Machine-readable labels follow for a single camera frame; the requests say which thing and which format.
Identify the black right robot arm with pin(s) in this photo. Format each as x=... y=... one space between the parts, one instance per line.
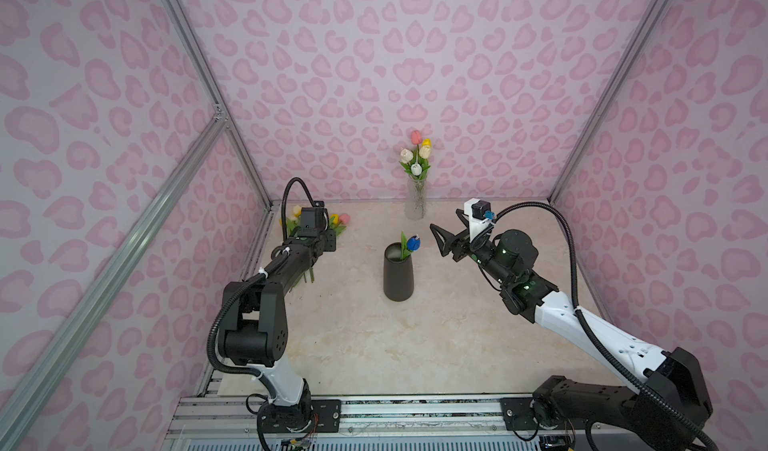
x=663 y=398

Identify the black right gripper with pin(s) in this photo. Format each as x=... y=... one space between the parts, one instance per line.
x=460 y=247

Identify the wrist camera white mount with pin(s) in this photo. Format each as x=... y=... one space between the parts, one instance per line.
x=313 y=218
x=479 y=216

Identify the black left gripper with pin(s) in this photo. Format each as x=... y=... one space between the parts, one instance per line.
x=327 y=239

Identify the bunch of artificial tulips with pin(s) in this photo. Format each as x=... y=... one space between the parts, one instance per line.
x=294 y=261

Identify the black tapered vase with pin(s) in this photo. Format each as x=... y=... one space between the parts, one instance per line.
x=398 y=274

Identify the diagonal aluminium frame bar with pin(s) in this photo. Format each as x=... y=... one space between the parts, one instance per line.
x=40 y=383

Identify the blue tulip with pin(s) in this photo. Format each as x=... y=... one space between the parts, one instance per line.
x=408 y=245

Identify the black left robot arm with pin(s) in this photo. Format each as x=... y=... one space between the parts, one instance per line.
x=249 y=334

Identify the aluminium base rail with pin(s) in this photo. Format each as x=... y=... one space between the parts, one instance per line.
x=393 y=422

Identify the clear glass vase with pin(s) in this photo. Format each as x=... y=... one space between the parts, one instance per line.
x=415 y=207

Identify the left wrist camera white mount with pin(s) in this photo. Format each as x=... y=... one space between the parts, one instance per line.
x=313 y=218

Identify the pink tulip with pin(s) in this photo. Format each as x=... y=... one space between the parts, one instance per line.
x=416 y=138
x=339 y=222

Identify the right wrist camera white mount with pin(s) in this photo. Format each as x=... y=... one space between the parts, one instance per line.
x=479 y=216

